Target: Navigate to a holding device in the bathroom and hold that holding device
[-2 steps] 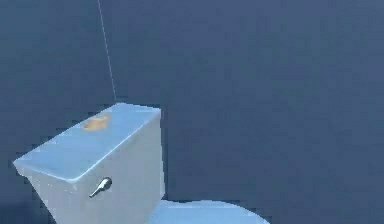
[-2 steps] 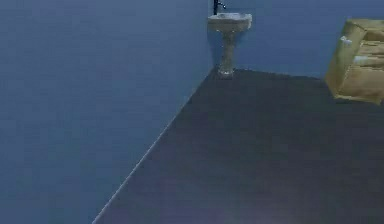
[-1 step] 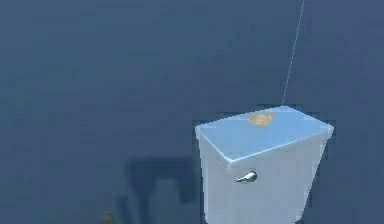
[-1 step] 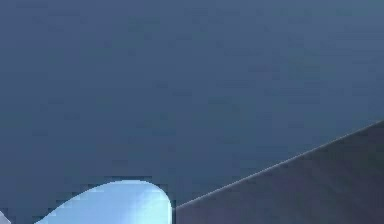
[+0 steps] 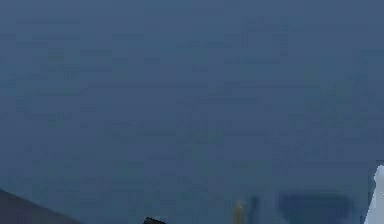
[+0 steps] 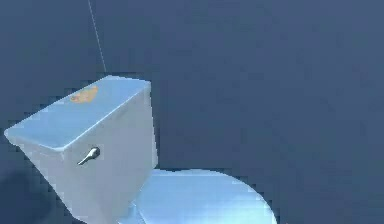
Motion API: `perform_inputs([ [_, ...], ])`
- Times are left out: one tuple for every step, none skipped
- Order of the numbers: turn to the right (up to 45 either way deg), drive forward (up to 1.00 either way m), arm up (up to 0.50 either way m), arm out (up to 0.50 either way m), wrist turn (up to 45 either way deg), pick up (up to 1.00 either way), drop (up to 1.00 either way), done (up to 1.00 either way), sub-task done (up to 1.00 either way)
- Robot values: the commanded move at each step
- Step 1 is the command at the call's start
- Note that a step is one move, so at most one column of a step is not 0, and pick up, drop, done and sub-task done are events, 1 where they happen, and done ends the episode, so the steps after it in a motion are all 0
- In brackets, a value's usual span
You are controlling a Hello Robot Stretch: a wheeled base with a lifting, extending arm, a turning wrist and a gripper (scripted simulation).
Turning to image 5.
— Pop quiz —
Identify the small black object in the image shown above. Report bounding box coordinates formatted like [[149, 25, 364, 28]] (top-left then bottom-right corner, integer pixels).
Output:
[[143, 216, 167, 224]]

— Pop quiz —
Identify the white bathroom fixture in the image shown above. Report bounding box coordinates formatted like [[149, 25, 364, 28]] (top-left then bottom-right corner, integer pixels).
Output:
[[363, 165, 384, 224]]

